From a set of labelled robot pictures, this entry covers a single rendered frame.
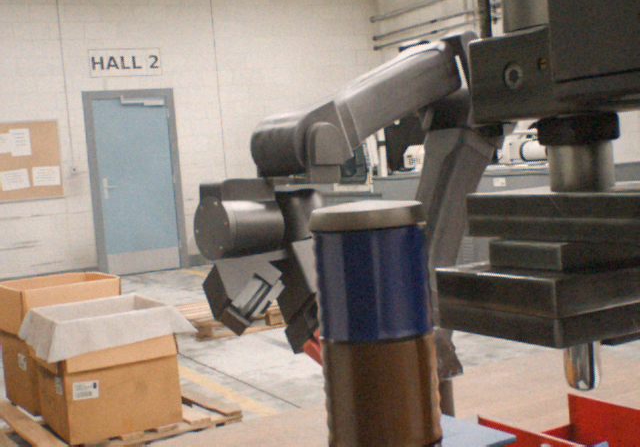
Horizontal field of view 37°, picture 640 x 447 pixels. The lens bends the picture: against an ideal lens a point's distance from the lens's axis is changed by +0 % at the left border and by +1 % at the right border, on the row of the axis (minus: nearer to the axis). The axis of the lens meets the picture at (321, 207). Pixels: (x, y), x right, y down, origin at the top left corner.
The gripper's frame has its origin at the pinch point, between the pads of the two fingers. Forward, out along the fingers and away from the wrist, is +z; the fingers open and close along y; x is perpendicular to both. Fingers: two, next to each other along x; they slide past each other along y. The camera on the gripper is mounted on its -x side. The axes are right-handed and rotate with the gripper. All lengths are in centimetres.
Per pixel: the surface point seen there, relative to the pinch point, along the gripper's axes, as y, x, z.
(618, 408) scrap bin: 1.9, 23.3, 7.9
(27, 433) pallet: -343, 43, -103
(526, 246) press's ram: 32.3, -6.4, 1.6
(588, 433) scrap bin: -3.2, 23.1, 8.6
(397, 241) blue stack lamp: 48, -26, 7
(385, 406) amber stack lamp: 46, -27, 11
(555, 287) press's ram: 35.4, -8.9, 5.3
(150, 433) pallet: -315, 85, -82
